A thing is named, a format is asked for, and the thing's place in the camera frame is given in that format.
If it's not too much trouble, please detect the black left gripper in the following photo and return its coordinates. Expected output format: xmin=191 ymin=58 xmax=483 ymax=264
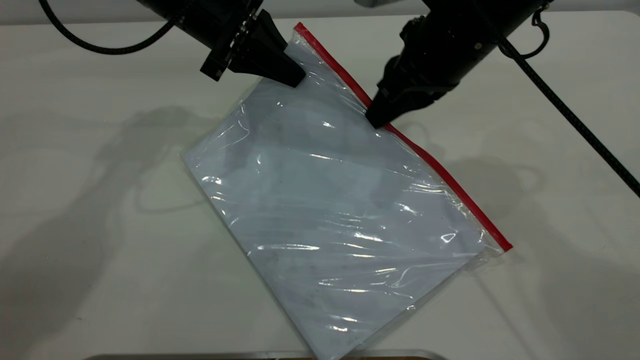
xmin=199 ymin=0 xmax=307 ymax=89

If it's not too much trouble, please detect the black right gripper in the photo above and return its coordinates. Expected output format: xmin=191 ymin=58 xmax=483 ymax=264
xmin=364 ymin=14 xmax=502 ymax=130

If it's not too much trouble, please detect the clear plastic zip bag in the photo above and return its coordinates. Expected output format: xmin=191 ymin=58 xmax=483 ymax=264
xmin=181 ymin=22 xmax=514 ymax=360

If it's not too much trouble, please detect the white paper sheet in bag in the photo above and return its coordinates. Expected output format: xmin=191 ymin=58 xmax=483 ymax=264
xmin=186 ymin=45 xmax=488 ymax=359

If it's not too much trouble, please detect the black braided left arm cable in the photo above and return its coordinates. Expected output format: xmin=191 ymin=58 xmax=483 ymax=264
xmin=38 ymin=0 xmax=177 ymax=56

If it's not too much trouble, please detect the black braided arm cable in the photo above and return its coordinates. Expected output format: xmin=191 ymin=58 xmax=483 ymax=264
xmin=497 ymin=7 xmax=640 ymax=199
xmin=38 ymin=0 xmax=177 ymax=56

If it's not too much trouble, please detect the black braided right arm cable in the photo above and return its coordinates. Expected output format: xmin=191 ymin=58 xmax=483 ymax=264
xmin=497 ymin=7 xmax=640 ymax=199

